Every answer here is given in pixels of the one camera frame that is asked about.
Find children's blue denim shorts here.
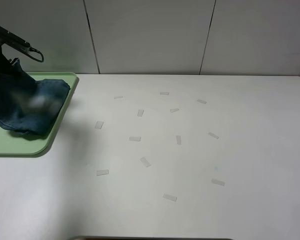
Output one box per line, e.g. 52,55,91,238
0,58,71,137

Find light green plastic tray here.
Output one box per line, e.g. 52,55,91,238
0,72,79,157

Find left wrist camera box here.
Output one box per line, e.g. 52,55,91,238
0,26,32,53

